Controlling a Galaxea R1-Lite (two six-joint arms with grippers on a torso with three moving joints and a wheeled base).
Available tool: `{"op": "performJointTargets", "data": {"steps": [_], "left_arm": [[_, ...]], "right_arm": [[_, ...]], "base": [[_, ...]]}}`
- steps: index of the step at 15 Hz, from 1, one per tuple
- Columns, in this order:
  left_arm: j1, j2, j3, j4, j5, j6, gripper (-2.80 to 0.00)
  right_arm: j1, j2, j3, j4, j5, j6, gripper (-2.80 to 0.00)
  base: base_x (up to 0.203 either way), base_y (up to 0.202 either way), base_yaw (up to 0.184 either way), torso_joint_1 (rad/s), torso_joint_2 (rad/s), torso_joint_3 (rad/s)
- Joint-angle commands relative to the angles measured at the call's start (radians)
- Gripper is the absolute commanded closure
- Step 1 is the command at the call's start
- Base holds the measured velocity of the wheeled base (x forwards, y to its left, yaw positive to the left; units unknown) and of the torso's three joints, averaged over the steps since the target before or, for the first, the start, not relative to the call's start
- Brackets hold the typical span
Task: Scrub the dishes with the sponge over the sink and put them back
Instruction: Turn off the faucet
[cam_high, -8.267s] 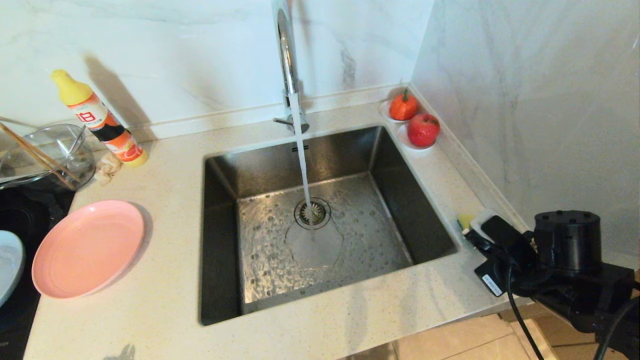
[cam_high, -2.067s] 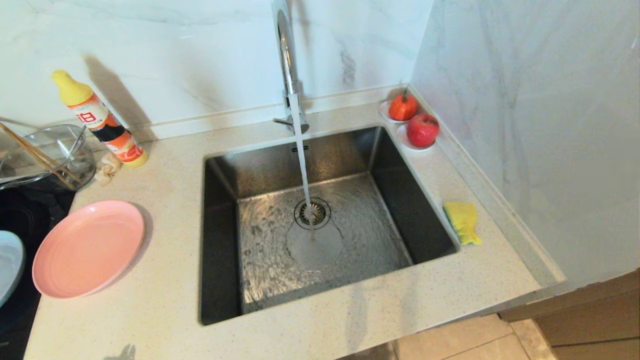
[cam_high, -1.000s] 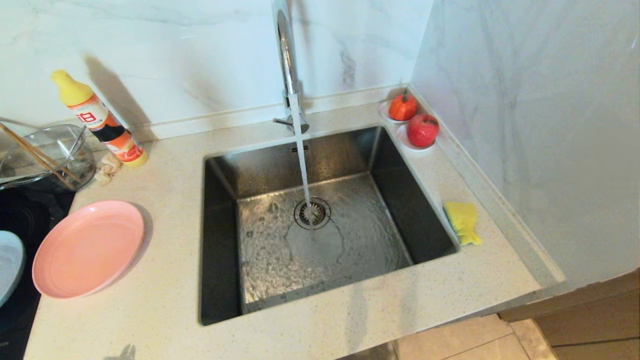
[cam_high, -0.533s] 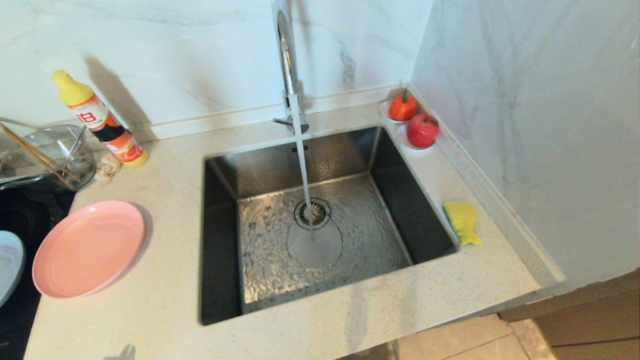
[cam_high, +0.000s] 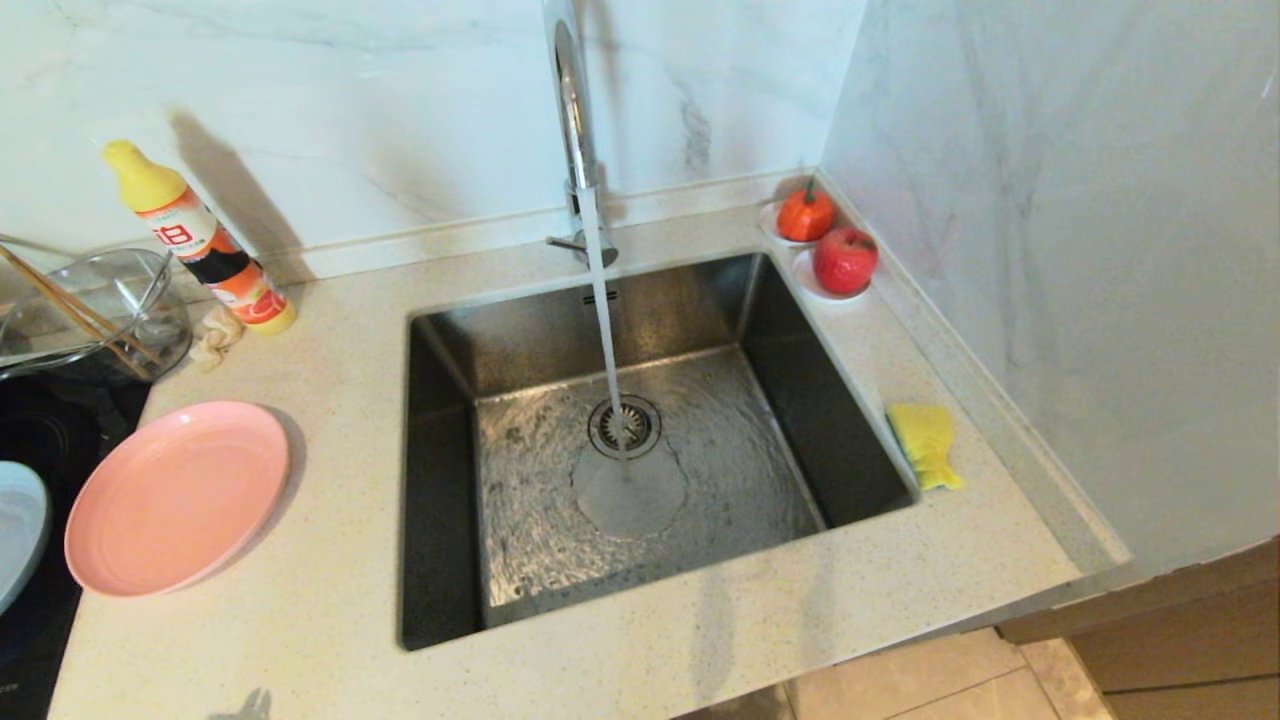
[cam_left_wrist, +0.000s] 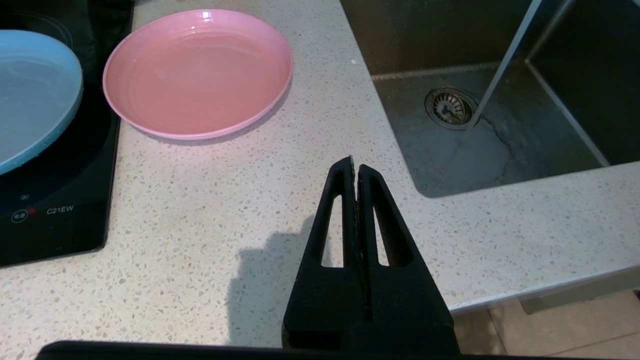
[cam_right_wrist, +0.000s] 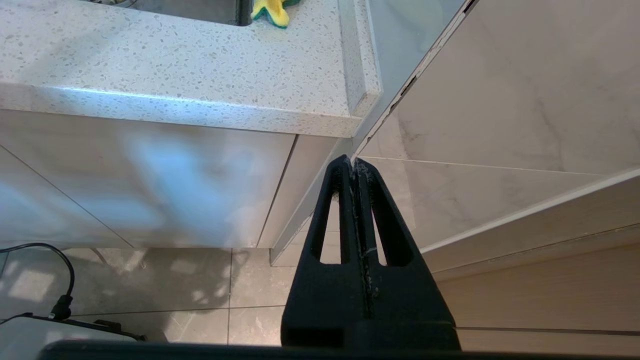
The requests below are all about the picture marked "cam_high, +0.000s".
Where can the yellow green sponge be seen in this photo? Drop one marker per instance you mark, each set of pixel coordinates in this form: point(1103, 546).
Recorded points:
point(925, 440)

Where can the orange dish soap bottle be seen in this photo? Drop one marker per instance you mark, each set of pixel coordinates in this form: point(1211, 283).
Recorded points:
point(205, 245)

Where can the pink plate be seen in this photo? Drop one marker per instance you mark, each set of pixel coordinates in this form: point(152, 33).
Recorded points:
point(175, 500)

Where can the wooden chopstick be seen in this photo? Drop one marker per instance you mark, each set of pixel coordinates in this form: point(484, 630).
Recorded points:
point(65, 305)
point(75, 330)

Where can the light blue plate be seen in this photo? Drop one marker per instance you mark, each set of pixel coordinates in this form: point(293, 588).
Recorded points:
point(20, 530)

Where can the stainless steel sink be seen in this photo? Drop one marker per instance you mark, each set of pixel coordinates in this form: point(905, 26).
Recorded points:
point(780, 380)

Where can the metal drain strainer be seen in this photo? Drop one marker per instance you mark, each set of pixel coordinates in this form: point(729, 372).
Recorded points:
point(638, 428)

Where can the small white dish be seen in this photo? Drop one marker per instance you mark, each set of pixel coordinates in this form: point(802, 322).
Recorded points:
point(768, 228)
point(808, 285)

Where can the orange toy pumpkin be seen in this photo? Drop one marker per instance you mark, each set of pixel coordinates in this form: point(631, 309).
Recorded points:
point(806, 213)

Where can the red toy apple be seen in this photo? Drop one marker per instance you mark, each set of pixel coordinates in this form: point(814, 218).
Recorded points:
point(845, 260)

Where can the chrome faucet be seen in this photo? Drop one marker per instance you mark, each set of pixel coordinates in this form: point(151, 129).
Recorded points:
point(572, 130)

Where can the crumpled beige rag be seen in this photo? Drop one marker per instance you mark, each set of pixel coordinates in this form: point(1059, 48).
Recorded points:
point(215, 335)

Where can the clear glass bowl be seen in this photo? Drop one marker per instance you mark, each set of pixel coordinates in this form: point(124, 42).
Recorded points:
point(155, 300)

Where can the black induction cooktop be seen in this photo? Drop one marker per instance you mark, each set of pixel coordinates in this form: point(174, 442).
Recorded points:
point(50, 420)

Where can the wooden cabinet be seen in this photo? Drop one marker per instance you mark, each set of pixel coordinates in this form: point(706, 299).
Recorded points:
point(1180, 640)

